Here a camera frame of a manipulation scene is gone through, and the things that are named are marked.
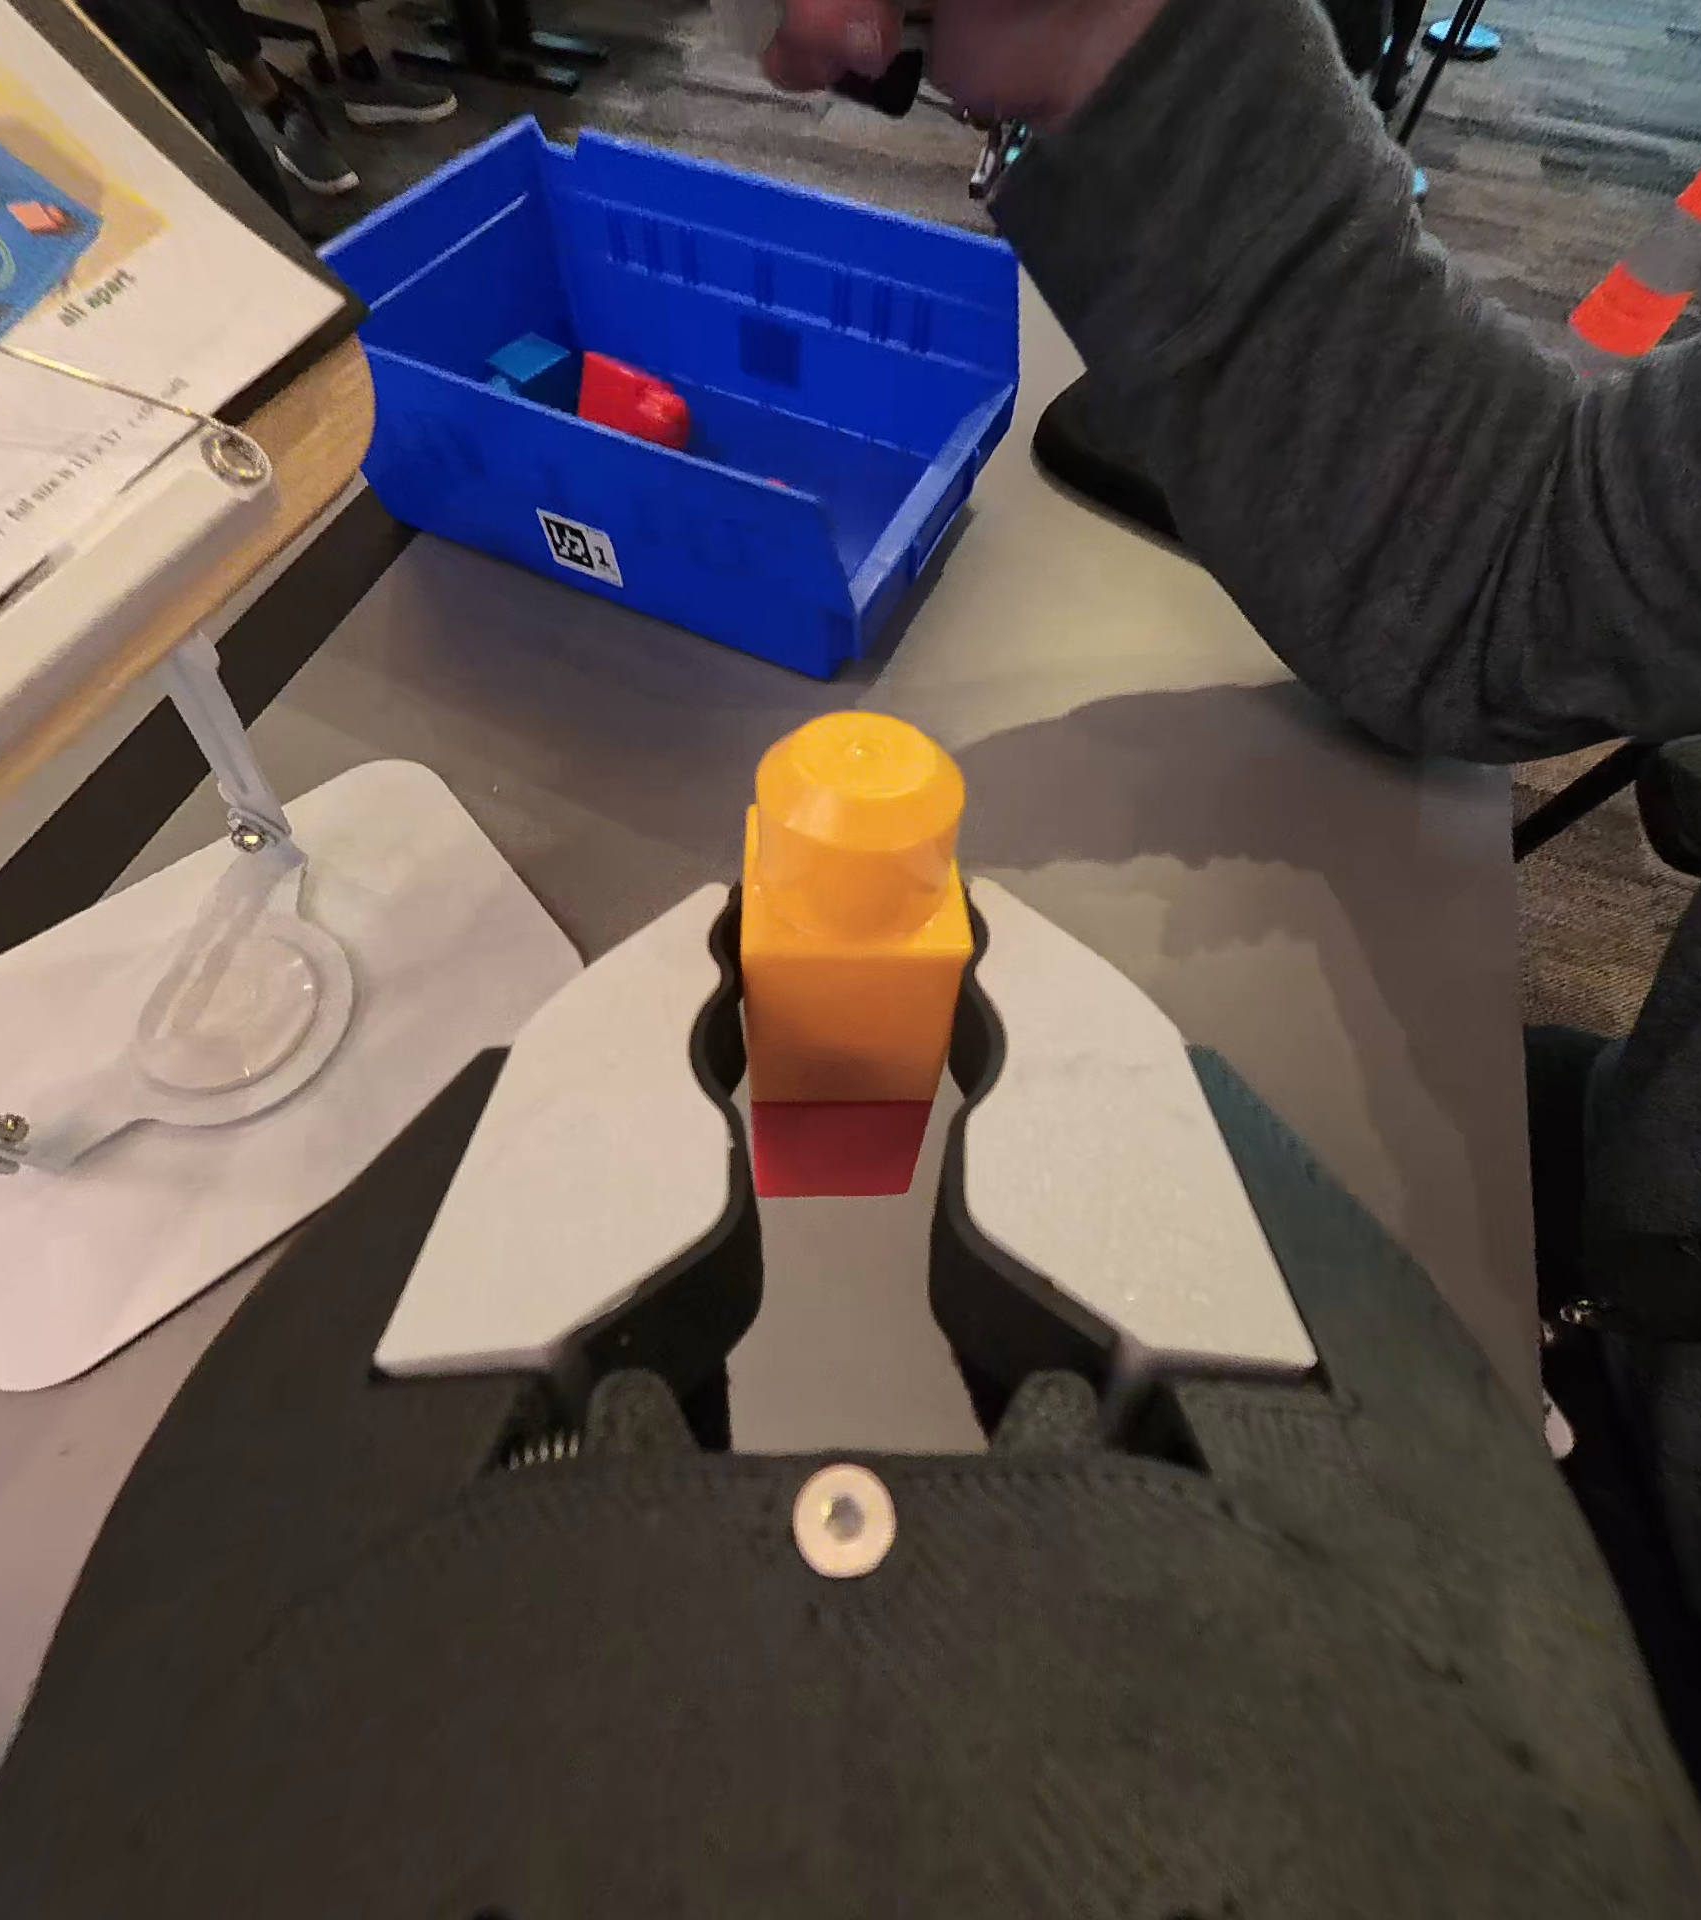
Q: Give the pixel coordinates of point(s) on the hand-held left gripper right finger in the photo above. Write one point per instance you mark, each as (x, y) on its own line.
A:
(1126, 1201)

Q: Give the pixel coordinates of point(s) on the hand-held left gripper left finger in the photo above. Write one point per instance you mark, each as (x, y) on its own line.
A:
(565, 1201)

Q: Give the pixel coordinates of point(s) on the red toy building block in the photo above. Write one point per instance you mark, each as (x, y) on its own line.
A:
(844, 1148)

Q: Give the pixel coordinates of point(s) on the yellow toy building block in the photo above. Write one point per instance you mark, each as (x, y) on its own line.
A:
(851, 932)

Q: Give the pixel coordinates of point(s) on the pile of coloured toy blocks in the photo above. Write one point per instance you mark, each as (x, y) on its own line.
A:
(625, 398)

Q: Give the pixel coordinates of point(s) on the blue plastic bin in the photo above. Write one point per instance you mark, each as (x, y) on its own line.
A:
(640, 572)

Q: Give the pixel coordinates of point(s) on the person's right forearm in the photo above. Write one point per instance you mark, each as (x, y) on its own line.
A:
(1391, 452)

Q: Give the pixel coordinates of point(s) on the grey desk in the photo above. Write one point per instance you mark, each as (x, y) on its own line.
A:
(1179, 841)

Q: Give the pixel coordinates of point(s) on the person's right hand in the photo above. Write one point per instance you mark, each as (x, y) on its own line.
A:
(999, 47)

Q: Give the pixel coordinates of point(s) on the white document stand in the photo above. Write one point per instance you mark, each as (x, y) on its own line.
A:
(400, 901)

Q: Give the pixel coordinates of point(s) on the orange traffic cone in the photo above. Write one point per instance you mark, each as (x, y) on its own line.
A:
(1660, 287)

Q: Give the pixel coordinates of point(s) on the instruction board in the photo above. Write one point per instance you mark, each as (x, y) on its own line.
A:
(40, 452)

